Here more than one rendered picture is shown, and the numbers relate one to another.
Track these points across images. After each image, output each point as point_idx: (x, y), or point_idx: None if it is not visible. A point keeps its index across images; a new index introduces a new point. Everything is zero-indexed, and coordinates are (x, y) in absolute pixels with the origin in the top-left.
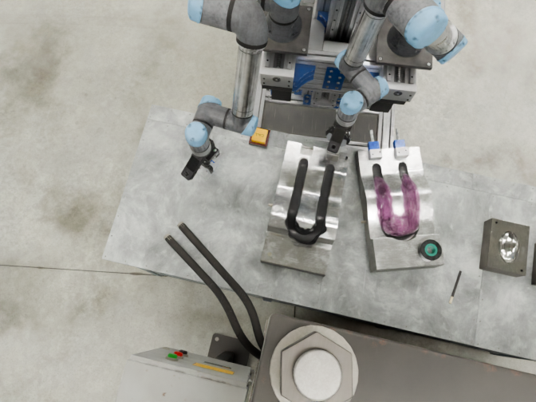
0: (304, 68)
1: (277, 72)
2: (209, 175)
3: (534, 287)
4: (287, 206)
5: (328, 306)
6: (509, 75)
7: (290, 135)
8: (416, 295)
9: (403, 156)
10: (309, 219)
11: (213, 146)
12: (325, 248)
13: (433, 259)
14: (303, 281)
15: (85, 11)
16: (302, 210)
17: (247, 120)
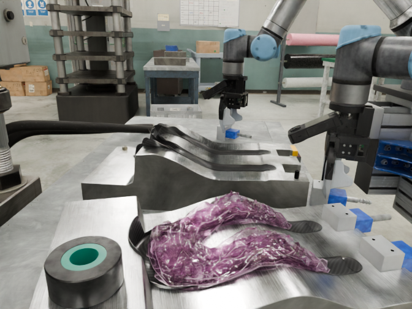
0: (409, 144)
1: (366, 103)
2: (221, 136)
3: None
4: (188, 135)
5: (27, 212)
6: None
7: (308, 173)
8: None
9: (373, 257)
10: (170, 140)
11: (241, 87)
12: (128, 180)
13: (47, 262)
14: (81, 190)
15: (366, 194)
16: (186, 141)
17: (263, 31)
